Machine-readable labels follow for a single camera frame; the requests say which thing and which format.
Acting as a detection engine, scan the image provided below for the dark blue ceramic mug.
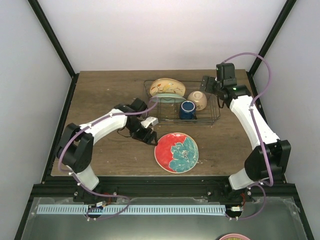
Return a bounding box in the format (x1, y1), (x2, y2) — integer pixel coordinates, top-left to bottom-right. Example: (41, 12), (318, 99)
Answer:
(178, 100), (197, 120)

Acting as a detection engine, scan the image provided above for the black aluminium frame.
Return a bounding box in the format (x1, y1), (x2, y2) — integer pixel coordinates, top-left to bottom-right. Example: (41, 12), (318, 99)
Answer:
(14, 0), (314, 240)

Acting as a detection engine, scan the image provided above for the cream ceramic bowl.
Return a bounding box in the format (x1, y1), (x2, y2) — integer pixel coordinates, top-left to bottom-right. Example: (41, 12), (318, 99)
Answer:
(187, 91), (208, 111)

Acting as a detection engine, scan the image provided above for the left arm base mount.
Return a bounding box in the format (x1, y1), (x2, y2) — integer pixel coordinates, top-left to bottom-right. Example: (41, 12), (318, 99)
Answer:
(72, 186), (118, 204)

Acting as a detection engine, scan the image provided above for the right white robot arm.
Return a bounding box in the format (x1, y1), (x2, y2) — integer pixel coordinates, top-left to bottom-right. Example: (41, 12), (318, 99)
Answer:
(200, 62), (291, 202)

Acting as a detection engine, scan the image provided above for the red-rimmed white plate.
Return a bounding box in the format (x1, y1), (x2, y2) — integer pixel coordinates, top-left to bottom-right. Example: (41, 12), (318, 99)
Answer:
(154, 132), (199, 174)

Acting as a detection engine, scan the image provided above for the light blue slotted cable duct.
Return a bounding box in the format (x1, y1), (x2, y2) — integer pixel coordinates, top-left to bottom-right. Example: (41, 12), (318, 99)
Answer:
(36, 204), (226, 216)

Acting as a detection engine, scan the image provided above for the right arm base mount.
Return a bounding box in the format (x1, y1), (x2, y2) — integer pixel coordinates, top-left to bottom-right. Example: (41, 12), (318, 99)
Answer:
(206, 183), (251, 204)

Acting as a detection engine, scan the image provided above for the green-rimmed plate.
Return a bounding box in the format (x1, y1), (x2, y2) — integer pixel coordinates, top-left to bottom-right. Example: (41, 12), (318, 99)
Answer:
(150, 93), (186, 104)

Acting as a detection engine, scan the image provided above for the pink plate at bottom edge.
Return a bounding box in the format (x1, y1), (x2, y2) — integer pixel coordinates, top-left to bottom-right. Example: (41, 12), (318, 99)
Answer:
(219, 233), (250, 240)

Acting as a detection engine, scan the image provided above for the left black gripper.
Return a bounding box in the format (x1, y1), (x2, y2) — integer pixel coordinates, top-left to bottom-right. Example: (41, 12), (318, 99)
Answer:
(126, 120), (158, 146)

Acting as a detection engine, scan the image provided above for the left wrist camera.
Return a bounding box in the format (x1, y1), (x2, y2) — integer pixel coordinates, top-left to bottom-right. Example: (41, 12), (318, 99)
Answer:
(140, 116), (159, 129)

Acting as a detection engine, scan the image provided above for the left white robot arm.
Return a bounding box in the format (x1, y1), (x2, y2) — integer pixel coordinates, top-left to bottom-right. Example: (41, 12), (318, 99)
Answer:
(55, 97), (159, 202)

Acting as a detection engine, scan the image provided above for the grey wire dish rack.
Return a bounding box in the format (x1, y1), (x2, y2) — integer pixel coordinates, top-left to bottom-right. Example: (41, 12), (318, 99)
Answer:
(148, 80), (221, 125)

